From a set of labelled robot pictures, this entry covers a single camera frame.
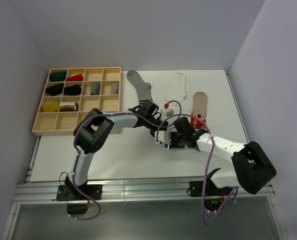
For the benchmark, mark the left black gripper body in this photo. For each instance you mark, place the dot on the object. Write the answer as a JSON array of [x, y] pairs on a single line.
[[154, 125]]

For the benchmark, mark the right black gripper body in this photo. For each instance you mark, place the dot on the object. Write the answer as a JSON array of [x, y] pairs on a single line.
[[177, 140]]

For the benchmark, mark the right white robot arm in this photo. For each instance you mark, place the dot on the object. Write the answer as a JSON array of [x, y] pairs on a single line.
[[251, 167]]

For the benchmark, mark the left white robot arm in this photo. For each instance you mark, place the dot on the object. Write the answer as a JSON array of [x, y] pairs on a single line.
[[92, 132]]

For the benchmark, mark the grey striped sock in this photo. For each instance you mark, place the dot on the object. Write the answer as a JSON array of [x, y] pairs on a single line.
[[142, 88]]

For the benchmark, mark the plain white sock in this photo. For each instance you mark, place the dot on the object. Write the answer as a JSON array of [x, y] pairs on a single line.
[[177, 89]]

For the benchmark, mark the beige red reindeer sock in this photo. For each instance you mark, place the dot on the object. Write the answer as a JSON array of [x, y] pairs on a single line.
[[199, 110]]

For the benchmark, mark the light grey rolled sock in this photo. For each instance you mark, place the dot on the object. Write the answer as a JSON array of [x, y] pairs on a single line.
[[114, 88]]

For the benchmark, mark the white brown rolled sock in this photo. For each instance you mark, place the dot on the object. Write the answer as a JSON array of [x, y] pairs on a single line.
[[68, 106]]

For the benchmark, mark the black rolled sock right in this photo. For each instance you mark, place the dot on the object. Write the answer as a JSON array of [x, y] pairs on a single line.
[[73, 90]]

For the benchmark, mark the black rolled sock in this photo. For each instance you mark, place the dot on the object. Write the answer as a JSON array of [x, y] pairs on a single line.
[[54, 90], [73, 90]]

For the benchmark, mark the red rolled sock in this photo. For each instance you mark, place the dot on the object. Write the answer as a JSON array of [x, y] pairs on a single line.
[[75, 78]]

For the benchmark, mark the wooden compartment tray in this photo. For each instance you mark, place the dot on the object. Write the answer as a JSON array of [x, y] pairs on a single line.
[[64, 123]]

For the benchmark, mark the yellow rolled sock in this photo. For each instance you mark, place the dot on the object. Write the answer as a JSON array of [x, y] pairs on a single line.
[[51, 107]]

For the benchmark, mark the black rolled sock left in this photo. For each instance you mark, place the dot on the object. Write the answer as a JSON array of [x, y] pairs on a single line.
[[54, 90]]

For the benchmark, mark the dark green rolled sock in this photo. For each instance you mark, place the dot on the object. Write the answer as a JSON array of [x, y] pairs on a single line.
[[57, 76]]

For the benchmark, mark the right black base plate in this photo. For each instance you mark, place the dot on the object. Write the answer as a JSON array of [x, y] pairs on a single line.
[[196, 187]]

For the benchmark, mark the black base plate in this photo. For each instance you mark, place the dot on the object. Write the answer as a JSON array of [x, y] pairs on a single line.
[[196, 187], [64, 193]]

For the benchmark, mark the aluminium mounting rail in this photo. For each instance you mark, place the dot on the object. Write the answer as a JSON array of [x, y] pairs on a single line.
[[128, 190]]

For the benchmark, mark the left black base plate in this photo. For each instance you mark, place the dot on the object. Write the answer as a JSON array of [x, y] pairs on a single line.
[[64, 193]]

